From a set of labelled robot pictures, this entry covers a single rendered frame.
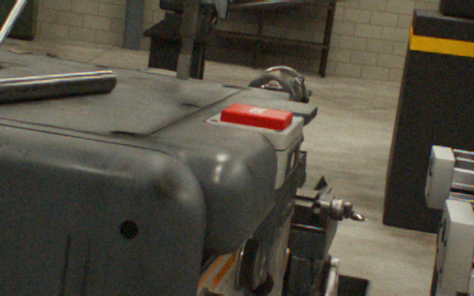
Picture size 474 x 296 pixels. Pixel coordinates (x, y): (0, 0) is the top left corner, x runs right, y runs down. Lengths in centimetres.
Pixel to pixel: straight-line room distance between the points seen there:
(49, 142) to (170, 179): 9
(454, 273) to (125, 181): 69
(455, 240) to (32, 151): 71
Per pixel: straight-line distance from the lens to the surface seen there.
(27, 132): 79
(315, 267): 201
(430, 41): 611
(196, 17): 124
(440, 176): 184
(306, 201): 204
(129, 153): 76
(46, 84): 95
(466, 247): 135
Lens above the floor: 140
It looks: 10 degrees down
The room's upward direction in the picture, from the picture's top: 8 degrees clockwise
